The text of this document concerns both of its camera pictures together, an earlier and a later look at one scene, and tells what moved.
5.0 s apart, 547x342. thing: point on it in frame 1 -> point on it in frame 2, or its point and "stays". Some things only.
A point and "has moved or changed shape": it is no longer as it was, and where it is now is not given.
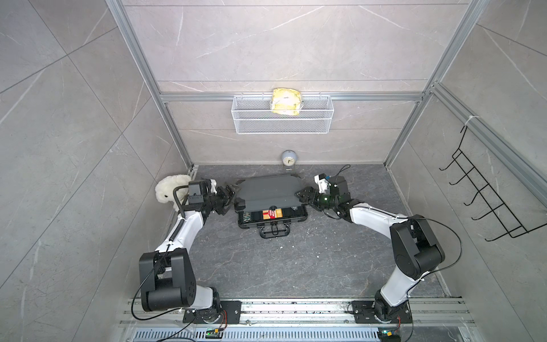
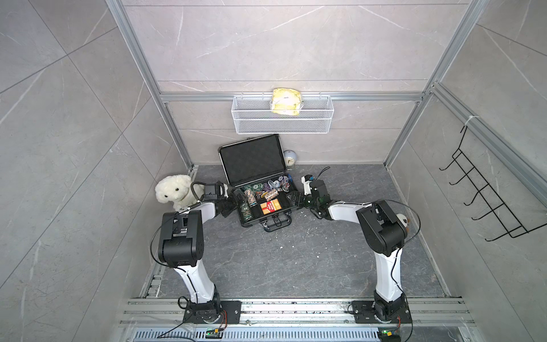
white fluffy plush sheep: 164,189 stays
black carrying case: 271,204 has moved or changed shape
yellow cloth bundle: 286,101 stays
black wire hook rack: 499,211 stays
